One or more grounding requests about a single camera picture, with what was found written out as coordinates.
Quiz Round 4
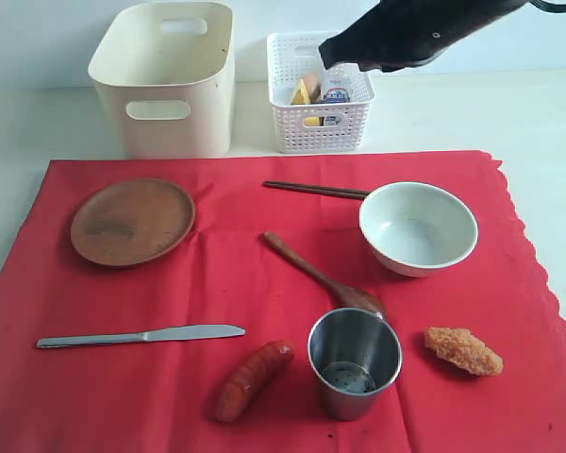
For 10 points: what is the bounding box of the yellow lemon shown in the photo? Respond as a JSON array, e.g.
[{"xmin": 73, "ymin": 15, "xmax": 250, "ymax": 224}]
[{"xmin": 303, "ymin": 117, "xmax": 323, "ymax": 127}]

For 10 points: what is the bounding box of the yellow cheese wedge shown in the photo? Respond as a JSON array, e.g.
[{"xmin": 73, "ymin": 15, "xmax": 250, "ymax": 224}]
[{"xmin": 291, "ymin": 78, "xmax": 312, "ymax": 106}]

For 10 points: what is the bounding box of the blue white milk carton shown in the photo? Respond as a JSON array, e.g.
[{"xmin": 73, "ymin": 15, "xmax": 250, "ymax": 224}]
[{"xmin": 320, "ymin": 64, "xmax": 371, "ymax": 128}]

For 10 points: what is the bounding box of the red sausage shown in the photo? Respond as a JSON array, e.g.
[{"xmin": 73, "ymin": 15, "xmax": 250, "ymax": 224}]
[{"xmin": 213, "ymin": 340, "xmax": 294, "ymax": 423}]

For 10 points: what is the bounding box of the stainless steel cup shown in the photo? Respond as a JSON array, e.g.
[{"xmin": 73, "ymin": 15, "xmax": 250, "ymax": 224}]
[{"xmin": 307, "ymin": 308, "xmax": 403, "ymax": 421}]

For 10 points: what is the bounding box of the brown egg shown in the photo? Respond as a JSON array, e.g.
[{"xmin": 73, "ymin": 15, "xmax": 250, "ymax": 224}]
[{"xmin": 302, "ymin": 74, "xmax": 321, "ymax": 104}]

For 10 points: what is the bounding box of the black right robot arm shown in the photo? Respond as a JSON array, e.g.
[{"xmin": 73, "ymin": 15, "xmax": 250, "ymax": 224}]
[{"xmin": 318, "ymin": 0, "xmax": 527, "ymax": 73}]

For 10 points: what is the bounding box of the lower dark wooden chopstick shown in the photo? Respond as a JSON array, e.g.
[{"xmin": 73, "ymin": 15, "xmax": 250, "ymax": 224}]
[{"xmin": 262, "ymin": 182, "xmax": 369, "ymax": 201}]

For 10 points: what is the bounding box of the dark wooden chopstick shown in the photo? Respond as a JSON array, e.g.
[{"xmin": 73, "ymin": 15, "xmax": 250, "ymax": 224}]
[
  {"xmin": 263, "ymin": 180, "xmax": 372, "ymax": 196},
  {"xmin": 262, "ymin": 182, "xmax": 369, "ymax": 201}
]

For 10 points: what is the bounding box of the upper dark wooden chopstick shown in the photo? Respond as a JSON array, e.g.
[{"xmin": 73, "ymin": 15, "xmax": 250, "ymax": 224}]
[{"xmin": 263, "ymin": 180, "xmax": 372, "ymax": 196}]

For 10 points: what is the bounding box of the brown wooden spoon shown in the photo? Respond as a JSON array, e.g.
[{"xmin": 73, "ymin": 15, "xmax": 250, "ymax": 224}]
[{"xmin": 262, "ymin": 231, "xmax": 386, "ymax": 319}]

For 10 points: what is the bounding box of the white perforated plastic basket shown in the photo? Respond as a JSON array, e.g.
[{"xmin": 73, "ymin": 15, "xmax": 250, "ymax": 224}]
[{"xmin": 266, "ymin": 30, "xmax": 375, "ymax": 154}]

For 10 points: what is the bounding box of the red tablecloth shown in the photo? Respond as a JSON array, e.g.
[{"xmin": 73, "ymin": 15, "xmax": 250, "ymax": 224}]
[{"xmin": 0, "ymin": 151, "xmax": 566, "ymax": 452}]

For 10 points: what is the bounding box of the white ceramic bowl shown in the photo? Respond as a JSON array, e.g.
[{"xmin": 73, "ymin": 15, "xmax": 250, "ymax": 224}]
[{"xmin": 358, "ymin": 181, "xmax": 479, "ymax": 277}]

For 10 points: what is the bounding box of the silver table knife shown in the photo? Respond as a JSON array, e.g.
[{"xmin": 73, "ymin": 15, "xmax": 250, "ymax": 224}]
[{"xmin": 36, "ymin": 325, "xmax": 245, "ymax": 349}]

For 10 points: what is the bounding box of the brown round plate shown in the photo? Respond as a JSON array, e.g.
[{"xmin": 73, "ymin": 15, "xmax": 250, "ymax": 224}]
[{"xmin": 70, "ymin": 177, "xmax": 196, "ymax": 268}]

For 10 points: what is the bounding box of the cream plastic tub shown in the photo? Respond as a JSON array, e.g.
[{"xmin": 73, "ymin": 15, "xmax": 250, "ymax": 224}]
[{"xmin": 88, "ymin": 1, "xmax": 235, "ymax": 159}]

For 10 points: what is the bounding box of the fried chicken piece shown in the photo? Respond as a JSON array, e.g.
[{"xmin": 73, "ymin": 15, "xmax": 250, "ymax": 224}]
[{"xmin": 424, "ymin": 327, "xmax": 504, "ymax": 377}]

